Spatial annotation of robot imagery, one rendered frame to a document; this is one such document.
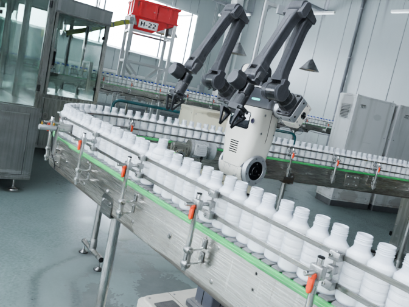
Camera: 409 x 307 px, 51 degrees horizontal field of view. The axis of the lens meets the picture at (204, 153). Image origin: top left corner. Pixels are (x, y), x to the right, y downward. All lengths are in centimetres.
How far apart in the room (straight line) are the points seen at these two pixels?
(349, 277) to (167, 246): 68
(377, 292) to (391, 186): 339
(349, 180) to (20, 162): 321
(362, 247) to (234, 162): 122
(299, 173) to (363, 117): 394
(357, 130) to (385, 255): 656
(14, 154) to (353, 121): 515
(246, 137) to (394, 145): 611
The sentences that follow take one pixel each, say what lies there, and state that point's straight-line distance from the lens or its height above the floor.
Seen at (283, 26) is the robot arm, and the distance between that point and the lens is 196.
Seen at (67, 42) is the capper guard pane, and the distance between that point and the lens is 677.
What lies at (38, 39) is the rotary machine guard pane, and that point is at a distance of 467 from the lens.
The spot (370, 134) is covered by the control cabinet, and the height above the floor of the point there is 128.
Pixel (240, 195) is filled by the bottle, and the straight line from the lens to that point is 127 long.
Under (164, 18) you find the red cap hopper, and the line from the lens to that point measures 838.
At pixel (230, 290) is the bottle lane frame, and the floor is 88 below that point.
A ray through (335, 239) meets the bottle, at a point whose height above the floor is 113.
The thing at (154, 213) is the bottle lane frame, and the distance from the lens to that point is 157.
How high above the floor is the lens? 140
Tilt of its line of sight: 8 degrees down
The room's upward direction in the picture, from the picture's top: 12 degrees clockwise
